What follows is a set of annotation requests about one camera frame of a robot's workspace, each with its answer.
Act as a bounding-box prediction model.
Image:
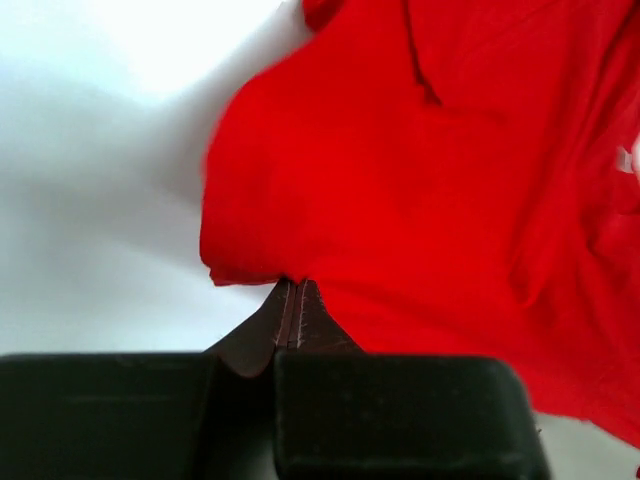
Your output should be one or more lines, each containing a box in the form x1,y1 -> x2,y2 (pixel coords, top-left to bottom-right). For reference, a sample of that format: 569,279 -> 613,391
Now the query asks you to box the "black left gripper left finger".
1,281 -> 296,479

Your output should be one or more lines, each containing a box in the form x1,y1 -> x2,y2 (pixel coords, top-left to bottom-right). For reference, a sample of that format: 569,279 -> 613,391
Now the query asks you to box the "red t shirt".
200,0 -> 639,445

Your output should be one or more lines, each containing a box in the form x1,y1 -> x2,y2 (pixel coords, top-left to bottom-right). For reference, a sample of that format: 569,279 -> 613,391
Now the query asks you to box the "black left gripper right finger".
273,281 -> 550,479

